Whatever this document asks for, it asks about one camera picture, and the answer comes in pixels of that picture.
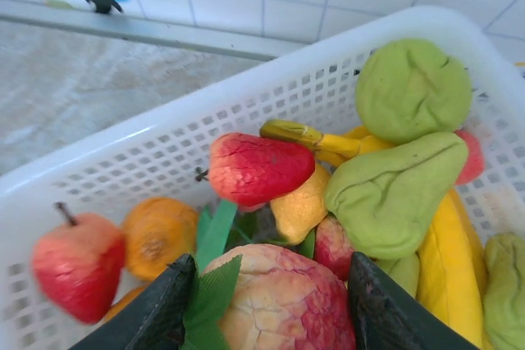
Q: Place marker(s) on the yellow fake lemon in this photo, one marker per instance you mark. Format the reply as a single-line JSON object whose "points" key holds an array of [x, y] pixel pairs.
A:
{"points": [[299, 210]]}

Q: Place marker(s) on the green fake pear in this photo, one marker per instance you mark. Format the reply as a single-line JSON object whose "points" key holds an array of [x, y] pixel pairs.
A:
{"points": [[389, 198]]}

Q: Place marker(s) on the lumpy green fake fruit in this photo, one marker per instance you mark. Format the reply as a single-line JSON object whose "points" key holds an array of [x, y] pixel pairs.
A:
{"points": [[400, 274], [506, 292]]}

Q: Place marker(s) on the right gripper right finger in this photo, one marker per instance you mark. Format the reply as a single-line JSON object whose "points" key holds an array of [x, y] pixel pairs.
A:
{"points": [[385, 317]]}

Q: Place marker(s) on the small red fake fruit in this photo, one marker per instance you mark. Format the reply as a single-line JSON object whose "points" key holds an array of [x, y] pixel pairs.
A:
{"points": [[332, 243]]}

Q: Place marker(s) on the green fake leaves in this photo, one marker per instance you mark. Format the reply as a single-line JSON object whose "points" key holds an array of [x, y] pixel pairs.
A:
{"points": [[217, 231]]}

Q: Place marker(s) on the pink red fake fruit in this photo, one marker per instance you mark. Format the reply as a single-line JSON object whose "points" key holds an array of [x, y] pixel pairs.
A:
{"points": [[471, 157]]}

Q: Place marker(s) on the red strawberry toy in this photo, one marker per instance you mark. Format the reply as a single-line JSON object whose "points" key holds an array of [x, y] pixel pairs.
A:
{"points": [[258, 169]]}

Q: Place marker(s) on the orange fake tangerine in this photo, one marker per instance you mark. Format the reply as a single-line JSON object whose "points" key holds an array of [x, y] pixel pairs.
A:
{"points": [[160, 235], [127, 301]]}

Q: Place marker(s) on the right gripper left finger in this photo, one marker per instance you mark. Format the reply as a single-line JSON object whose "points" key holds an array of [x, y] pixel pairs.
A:
{"points": [[156, 317]]}

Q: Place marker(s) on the round green fake fruit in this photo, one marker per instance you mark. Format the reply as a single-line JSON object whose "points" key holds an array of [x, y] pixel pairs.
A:
{"points": [[410, 87]]}

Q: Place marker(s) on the red fake apple with stem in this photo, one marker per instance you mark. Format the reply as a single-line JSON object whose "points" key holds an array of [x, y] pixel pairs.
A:
{"points": [[78, 272]]}

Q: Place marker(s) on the aluminium frame rail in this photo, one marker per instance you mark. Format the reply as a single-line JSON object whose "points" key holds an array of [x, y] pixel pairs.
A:
{"points": [[123, 30]]}

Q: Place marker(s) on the large red yellow leafed fruit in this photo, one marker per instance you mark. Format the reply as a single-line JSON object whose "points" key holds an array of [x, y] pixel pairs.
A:
{"points": [[279, 296]]}

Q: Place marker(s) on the yellow fake banana bunch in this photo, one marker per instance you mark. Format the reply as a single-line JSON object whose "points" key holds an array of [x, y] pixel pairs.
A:
{"points": [[447, 276]]}

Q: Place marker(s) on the white plastic mesh basket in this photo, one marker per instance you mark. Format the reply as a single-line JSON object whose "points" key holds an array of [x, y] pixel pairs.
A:
{"points": [[246, 92]]}

